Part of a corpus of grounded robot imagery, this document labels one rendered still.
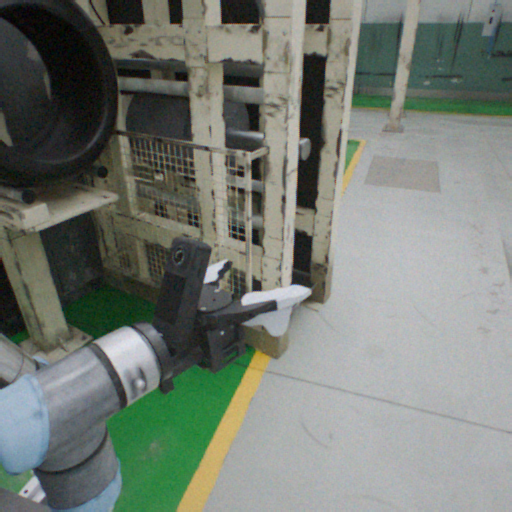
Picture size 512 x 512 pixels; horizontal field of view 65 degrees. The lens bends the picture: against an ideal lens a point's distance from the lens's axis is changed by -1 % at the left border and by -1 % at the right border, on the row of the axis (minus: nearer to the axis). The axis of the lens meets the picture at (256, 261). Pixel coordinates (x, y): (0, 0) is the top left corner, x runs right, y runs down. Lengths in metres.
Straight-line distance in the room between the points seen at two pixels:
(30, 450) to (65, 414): 0.04
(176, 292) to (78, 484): 0.21
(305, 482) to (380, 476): 0.26
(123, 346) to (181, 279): 0.09
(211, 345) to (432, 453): 1.37
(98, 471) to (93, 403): 0.09
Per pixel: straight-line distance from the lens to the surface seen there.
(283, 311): 0.50
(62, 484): 0.48
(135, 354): 0.43
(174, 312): 0.45
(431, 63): 10.10
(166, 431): 1.73
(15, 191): 1.46
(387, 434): 1.76
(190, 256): 0.44
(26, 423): 0.41
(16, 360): 0.54
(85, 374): 0.42
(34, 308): 2.03
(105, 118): 1.54
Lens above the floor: 1.36
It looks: 30 degrees down
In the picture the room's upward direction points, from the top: straight up
